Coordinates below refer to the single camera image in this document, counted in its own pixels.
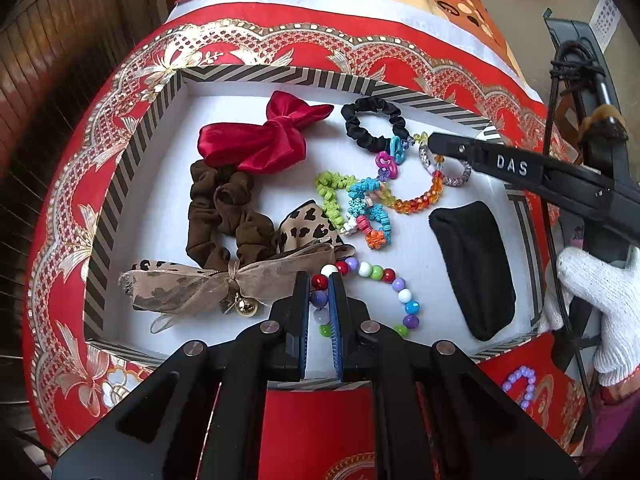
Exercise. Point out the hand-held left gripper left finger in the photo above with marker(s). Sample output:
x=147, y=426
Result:
x=302, y=320

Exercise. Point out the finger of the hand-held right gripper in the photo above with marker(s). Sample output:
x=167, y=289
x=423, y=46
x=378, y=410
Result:
x=500, y=162

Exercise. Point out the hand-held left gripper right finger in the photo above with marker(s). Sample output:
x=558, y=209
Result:
x=336, y=325

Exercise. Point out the striped white box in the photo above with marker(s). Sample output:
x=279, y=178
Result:
x=420, y=280

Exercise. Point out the person's right forearm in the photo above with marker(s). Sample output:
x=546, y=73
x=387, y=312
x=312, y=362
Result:
x=620, y=410

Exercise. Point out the person's right hand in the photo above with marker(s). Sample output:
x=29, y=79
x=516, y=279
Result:
x=605, y=300

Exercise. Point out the leopard print ribbon bow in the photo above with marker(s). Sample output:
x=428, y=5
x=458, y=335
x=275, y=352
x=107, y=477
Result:
x=300, y=227

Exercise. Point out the red gold-printed box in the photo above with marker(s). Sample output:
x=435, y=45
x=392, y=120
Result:
x=320, y=430

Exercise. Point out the black pouch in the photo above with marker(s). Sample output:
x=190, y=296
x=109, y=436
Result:
x=475, y=270

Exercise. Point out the brown scrunchie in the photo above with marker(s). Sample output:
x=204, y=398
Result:
x=210, y=220

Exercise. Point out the black scrunchie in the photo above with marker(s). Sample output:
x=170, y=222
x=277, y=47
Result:
x=356, y=127

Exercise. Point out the white perforated panel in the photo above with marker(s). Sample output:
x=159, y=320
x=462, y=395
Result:
x=605, y=20

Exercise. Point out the red satin bow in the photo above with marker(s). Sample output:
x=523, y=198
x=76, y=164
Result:
x=270, y=135

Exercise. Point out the red gold-patterned tablecloth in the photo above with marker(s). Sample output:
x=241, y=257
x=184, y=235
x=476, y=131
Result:
x=100, y=160

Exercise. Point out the ribbed cabinet front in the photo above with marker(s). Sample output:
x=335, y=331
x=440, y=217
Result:
x=60, y=60

